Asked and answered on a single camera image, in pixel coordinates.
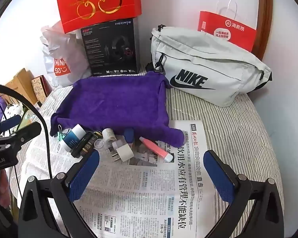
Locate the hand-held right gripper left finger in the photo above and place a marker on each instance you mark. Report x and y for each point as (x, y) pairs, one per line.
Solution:
(85, 176)

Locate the person's left hand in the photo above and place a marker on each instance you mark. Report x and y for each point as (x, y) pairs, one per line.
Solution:
(1, 191)

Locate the grey waist bag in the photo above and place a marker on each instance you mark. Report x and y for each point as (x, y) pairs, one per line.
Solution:
(213, 62)

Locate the small white plug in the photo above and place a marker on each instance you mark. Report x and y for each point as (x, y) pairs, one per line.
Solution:
(118, 144)

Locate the blue and pink eraser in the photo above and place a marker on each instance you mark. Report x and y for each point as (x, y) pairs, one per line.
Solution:
(129, 135)

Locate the white tape roll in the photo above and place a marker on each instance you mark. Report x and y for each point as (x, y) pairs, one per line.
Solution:
(108, 133)

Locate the brown patterned box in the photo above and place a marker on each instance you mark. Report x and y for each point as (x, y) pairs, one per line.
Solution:
(39, 89)

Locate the purple towel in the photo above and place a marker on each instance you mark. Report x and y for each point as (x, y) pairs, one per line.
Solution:
(114, 99)

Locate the newspaper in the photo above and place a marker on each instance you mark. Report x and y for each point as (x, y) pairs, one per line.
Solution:
(144, 178)

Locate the pink and white pen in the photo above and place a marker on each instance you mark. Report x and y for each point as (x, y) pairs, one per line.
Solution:
(156, 150)

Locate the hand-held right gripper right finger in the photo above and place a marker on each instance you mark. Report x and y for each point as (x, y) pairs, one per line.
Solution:
(218, 176)

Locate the white plug adapter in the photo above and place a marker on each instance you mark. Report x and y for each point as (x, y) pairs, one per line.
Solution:
(124, 152)

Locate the white plastic shopping bag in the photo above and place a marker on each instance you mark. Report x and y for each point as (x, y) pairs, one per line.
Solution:
(57, 52)

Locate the wooden box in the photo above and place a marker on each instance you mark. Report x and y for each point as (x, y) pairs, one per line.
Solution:
(22, 84)

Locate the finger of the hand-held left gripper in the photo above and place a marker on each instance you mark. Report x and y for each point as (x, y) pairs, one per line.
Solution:
(11, 122)
(24, 132)

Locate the red gift bag gold print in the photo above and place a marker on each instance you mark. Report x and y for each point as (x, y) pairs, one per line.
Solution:
(101, 12)

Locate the green binder clip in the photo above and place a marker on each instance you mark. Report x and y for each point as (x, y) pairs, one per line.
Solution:
(61, 136)

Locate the black headset box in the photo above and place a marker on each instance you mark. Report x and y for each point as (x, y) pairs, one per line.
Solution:
(109, 49)

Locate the clear plastic cap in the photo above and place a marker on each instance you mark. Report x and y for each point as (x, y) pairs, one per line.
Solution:
(100, 144)

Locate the black lighter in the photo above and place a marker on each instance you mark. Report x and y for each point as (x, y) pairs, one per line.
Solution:
(80, 146)

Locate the blue and white bottle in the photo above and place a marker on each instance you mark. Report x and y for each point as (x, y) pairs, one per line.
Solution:
(72, 137)

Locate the white spotted plush toy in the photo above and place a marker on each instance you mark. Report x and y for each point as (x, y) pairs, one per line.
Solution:
(15, 110)

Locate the brown wooden frame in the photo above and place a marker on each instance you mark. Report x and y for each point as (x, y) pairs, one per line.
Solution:
(264, 17)

